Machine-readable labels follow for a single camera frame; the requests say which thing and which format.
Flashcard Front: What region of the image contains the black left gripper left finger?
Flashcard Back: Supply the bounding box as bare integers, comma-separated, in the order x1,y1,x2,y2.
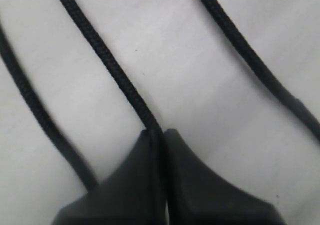
53,130,166,225

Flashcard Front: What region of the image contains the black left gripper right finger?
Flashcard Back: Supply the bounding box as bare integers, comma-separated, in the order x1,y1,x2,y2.
164,129,285,225

